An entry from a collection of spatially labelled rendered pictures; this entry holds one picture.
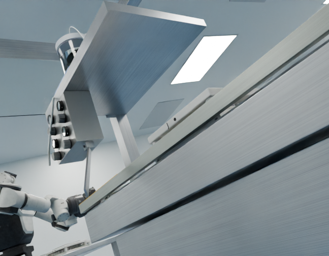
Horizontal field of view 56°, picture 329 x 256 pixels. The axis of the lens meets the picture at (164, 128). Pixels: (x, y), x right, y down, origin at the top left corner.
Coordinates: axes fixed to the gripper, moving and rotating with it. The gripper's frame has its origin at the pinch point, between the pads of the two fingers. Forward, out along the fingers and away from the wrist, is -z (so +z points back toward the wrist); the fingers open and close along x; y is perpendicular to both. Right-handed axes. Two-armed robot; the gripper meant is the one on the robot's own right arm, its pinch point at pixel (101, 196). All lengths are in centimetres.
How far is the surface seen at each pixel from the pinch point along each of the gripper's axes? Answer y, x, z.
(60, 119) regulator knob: 64, -18, 32
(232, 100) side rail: 127, 14, 23
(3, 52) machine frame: 44, -62, 40
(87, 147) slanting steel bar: 65, -5, 26
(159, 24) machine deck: 103, -26, 8
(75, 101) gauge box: 66, -23, 25
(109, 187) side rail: 73, 12, 26
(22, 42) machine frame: 46, -66, 32
